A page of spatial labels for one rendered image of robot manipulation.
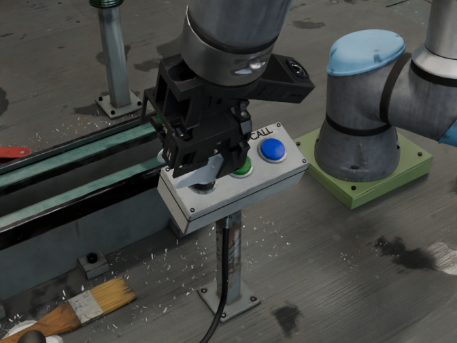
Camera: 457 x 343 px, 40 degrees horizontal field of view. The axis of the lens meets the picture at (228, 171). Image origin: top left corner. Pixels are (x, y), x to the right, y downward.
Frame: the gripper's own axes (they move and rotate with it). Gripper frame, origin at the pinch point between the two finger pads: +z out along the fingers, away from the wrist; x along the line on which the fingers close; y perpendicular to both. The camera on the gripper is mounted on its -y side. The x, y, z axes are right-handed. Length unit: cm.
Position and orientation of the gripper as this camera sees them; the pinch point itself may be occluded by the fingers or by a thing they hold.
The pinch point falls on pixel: (204, 171)
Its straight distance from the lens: 70.4
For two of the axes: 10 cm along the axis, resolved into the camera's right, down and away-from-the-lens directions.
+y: -8.4, 3.5, -4.2
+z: -2.0, 5.2, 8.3
